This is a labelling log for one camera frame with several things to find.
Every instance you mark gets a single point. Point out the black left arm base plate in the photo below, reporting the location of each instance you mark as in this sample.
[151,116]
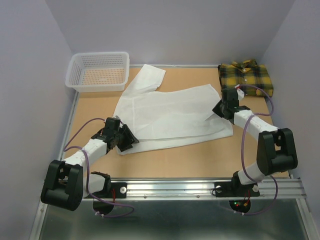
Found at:
[118,190]

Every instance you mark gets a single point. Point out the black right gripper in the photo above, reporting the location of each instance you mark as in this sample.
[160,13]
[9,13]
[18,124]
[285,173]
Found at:
[217,110]

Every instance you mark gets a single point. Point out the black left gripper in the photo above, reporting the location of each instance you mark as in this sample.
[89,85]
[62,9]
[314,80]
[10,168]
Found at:
[130,138]

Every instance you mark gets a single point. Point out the metal table frame edge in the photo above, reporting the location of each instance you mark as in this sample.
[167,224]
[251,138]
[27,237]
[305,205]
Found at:
[42,207]

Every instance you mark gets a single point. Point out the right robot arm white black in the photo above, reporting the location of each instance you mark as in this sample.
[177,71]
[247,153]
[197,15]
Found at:
[276,151]

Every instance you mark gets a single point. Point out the white perforated plastic basket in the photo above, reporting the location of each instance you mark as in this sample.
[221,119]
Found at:
[98,72]

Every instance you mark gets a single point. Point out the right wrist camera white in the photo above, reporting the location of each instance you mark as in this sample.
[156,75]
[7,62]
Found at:
[240,92]

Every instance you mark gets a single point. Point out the yellow plaid folded shirt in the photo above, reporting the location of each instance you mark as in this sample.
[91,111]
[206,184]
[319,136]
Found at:
[253,77]

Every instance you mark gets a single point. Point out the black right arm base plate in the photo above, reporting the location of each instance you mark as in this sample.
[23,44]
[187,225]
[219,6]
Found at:
[227,189]

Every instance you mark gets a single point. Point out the aluminium mounting rail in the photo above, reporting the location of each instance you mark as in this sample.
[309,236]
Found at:
[191,189]

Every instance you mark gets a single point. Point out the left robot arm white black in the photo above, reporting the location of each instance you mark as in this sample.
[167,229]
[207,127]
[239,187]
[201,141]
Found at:
[69,181]

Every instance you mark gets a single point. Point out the white long sleeve shirt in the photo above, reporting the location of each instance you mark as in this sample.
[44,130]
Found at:
[162,120]

